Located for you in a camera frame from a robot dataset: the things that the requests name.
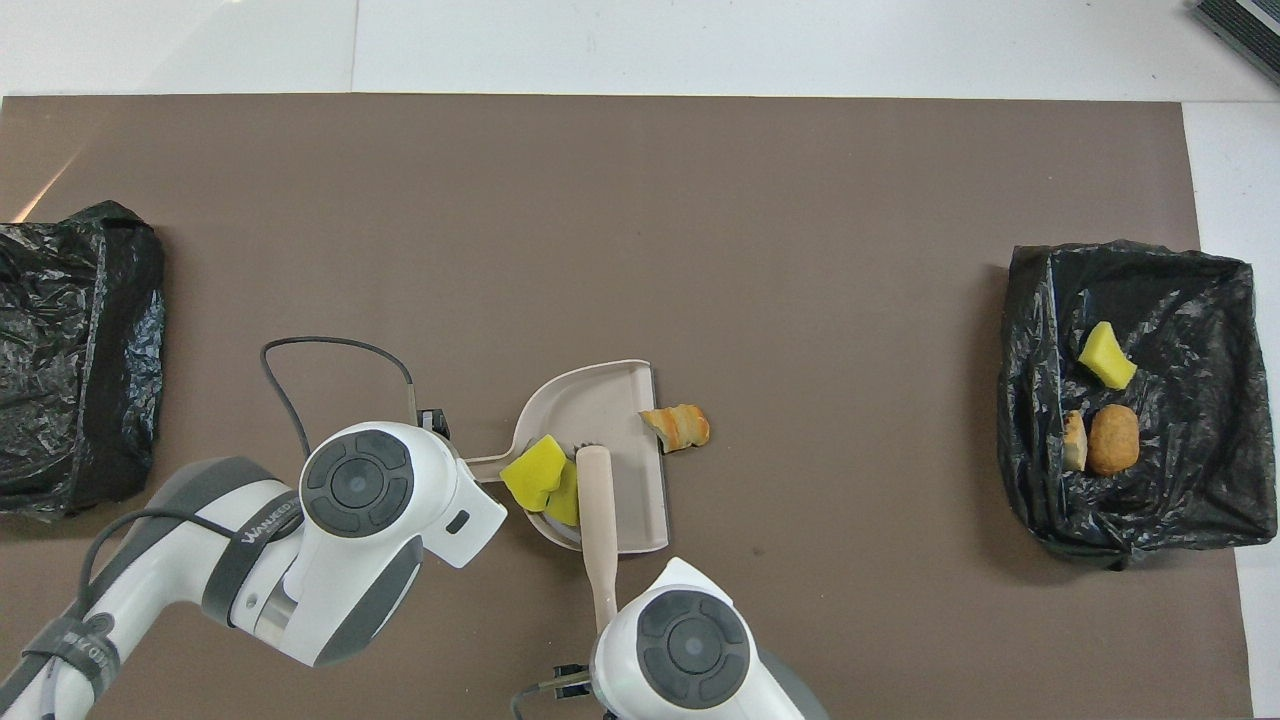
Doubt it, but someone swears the small yellow green sponge piece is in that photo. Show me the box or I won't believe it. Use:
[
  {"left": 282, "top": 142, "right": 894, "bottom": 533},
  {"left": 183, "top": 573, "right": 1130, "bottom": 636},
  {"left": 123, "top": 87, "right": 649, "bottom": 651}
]
[{"left": 1077, "top": 320, "right": 1139, "bottom": 391}]

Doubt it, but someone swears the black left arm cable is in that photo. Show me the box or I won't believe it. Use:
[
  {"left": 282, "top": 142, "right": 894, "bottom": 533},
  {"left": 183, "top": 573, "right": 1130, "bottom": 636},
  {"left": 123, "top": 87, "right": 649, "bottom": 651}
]
[{"left": 75, "top": 337, "right": 419, "bottom": 621}]

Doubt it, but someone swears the bin lined with black bag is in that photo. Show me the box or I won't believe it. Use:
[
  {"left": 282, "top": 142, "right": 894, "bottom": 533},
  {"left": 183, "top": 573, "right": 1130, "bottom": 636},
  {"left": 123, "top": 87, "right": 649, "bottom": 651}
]
[
  {"left": 997, "top": 240, "right": 1280, "bottom": 571},
  {"left": 0, "top": 200, "right": 166, "bottom": 521}
]

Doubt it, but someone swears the dark grey ribbed object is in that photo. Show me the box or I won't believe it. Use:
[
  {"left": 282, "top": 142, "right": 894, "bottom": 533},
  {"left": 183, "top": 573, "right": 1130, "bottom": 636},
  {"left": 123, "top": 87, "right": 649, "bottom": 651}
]
[{"left": 1188, "top": 0, "right": 1280, "bottom": 86}]

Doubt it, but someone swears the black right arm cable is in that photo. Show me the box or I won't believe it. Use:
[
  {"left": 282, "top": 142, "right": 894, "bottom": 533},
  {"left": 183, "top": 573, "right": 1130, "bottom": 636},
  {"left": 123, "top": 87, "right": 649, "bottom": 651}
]
[{"left": 510, "top": 680, "right": 561, "bottom": 720}]

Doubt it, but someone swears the notched yellow sponge piece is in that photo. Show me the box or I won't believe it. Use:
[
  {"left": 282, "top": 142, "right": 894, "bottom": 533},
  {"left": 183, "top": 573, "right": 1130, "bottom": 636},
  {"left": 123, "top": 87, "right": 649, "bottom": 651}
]
[{"left": 499, "top": 434, "right": 569, "bottom": 513}]

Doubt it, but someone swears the brown bread roll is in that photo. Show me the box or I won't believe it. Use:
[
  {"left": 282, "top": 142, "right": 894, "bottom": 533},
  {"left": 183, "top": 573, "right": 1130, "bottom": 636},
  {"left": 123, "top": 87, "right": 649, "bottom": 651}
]
[{"left": 1088, "top": 403, "right": 1141, "bottom": 477}]

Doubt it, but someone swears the beige brush with black bristles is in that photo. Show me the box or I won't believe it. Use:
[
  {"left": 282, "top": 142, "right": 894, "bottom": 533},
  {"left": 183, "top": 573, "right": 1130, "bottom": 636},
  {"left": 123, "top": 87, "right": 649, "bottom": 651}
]
[{"left": 574, "top": 440, "right": 622, "bottom": 633}]

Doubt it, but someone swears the beige plastic dustpan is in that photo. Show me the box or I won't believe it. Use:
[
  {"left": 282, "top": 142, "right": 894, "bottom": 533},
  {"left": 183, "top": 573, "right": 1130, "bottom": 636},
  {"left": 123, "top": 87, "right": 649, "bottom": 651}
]
[{"left": 462, "top": 359, "right": 669, "bottom": 554}]

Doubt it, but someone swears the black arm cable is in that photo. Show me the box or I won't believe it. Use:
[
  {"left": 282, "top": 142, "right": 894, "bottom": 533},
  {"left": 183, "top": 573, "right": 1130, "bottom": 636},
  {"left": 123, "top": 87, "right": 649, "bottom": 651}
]
[
  {"left": 75, "top": 337, "right": 419, "bottom": 621},
  {"left": 510, "top": 680, "right": 561, "bottom": 720}
]

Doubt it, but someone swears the striped orange croissant piece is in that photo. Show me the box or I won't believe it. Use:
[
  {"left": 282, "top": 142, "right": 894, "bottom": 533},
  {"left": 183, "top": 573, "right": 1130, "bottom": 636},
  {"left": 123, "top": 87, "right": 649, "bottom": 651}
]
[
  {"left": 639, "top": 403, "right": 712, "bottom": 454},
  {"left": 1061, "top": 409, "right": 1090, "bottom": 473}
]

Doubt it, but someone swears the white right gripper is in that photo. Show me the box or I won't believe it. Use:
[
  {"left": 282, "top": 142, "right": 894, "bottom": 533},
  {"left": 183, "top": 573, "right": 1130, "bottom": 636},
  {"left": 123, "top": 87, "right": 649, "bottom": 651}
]
[{"left": 553, "top": 557, "right": 738, "bottom": 701}]

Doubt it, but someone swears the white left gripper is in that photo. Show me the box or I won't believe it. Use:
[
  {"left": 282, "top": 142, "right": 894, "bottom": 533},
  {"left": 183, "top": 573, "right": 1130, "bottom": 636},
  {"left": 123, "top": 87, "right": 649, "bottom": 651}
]
[{"left": 417, "top": 408, "right": 508, "bottom": 571}]

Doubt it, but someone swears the brown table mat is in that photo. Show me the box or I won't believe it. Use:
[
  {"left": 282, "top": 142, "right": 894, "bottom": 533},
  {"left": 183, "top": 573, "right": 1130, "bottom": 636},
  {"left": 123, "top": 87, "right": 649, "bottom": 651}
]
[{"left": 0, "top": 94, "right": 1254, "bottom": 720}]

